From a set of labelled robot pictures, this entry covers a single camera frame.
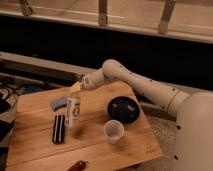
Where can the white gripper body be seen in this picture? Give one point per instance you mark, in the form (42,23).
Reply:
(84,84)

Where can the white labelled bottle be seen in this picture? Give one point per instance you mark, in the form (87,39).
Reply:
(72,111)

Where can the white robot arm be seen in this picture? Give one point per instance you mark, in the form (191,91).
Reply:
(193,113)

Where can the blue sponge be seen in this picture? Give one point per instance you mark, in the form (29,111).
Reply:
(58,103)

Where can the black round plate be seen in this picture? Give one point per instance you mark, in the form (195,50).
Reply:
(123,109)

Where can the wooden board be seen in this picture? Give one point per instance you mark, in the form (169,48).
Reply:
(31,147)

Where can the translucent plastic cup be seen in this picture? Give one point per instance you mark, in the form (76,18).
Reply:
(113,131)

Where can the black white striped block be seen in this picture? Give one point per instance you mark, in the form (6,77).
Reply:
(58,129)

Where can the red brown small object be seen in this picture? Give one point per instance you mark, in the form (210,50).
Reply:
(78,166)

